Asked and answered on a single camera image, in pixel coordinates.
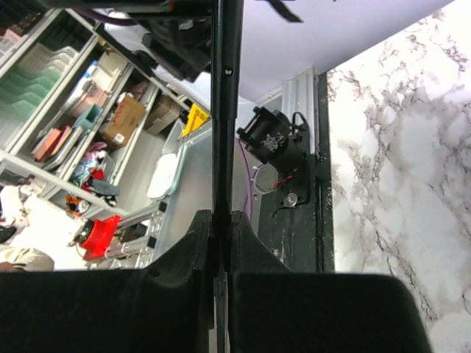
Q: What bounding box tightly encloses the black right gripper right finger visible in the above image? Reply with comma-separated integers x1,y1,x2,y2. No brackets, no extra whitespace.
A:
228,211,431,352

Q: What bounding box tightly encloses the grey storage shelf unit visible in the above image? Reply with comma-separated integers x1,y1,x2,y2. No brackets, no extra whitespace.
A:
1,10,194,205

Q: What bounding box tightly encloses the brown cardboard box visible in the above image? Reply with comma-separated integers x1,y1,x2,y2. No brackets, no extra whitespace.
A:
101,96,146,151

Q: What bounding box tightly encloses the red plastic part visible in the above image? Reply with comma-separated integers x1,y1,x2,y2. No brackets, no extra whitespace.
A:
79,215,121,261

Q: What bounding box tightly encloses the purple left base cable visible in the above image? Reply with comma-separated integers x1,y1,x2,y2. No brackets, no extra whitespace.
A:
237,139,264,221

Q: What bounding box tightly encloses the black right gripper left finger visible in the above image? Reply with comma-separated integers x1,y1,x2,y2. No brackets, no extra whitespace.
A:
1,210,212,352

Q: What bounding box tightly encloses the white plastic container lid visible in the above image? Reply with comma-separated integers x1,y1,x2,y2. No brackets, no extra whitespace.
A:
147,153,182,200

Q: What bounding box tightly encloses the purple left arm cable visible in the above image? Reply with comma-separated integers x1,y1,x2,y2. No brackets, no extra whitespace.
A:
79,7,139,27

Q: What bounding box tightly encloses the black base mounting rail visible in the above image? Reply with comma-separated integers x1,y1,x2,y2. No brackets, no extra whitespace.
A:
237,74,334,273

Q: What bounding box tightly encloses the yellow warning sign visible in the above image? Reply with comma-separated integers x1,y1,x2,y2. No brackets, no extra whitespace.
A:
182,104,210,137

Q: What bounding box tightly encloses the black folding umbrella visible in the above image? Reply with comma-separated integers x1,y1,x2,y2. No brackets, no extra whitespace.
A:
209,0,305,353

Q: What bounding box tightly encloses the aluminium frame profile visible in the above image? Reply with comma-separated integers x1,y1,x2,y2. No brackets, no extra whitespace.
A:
256,67,319,154

